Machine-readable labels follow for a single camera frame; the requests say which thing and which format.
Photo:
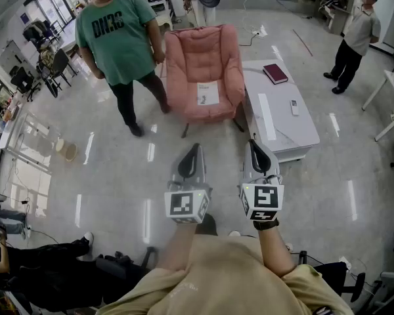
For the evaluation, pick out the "person's beige shirt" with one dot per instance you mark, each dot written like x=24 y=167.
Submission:
x=223 y=281

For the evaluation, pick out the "white power strip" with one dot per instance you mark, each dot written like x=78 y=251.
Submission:
x=259 y=33

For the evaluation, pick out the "person's left forearm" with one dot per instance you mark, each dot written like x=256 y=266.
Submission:
x=179 y=244

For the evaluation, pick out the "white remote control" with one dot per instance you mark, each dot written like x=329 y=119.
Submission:
x=295 y=107

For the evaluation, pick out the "person's right forearm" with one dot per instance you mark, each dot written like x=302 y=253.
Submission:
x=274 y=251

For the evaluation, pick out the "pink cushioned armchair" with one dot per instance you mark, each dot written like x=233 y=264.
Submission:
x=203 y=54

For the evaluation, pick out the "white book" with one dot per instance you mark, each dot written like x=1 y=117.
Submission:
x=207 y=94

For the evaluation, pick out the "black wrist watch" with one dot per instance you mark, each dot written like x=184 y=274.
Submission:
x=266 y=224

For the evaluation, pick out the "white shelf unit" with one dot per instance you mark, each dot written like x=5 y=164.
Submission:
x=336 y=8

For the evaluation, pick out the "round wooden stool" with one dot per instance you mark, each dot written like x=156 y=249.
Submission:
x=67 y=150

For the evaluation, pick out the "glass side table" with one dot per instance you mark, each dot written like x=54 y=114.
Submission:
x=23 y=136

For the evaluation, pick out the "white desk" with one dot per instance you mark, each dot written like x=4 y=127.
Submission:
x=390 y=87

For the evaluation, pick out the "dark red book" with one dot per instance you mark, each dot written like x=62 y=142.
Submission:
x=275 y=73

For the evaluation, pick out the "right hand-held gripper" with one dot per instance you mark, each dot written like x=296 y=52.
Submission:
x=264 y=199

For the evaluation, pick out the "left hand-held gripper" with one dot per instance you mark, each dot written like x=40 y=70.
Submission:
x=184 y=205

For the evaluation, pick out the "white coffee table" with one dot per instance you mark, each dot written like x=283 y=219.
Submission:
x=282 y=126

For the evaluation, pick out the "person's white shoe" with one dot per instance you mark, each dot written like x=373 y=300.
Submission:
x=234 y=233

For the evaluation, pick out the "black office chair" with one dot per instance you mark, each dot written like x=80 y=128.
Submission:
x=23 y=80
x=57 y=66
x=118 y=271
x=335 y=274

